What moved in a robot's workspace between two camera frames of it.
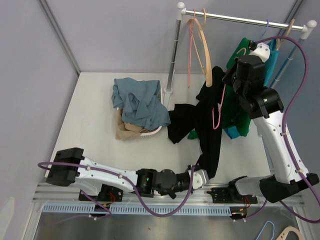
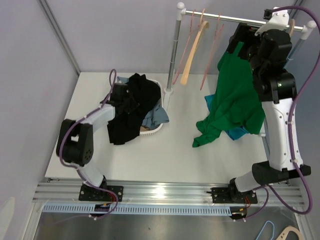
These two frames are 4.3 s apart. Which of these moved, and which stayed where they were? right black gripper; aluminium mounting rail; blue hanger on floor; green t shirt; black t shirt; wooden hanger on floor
Moved: green t shirt; right black gripper; black t shirt
Stayed: blue hanger on floor; wooden hanger on floor; aluminium mounting rail
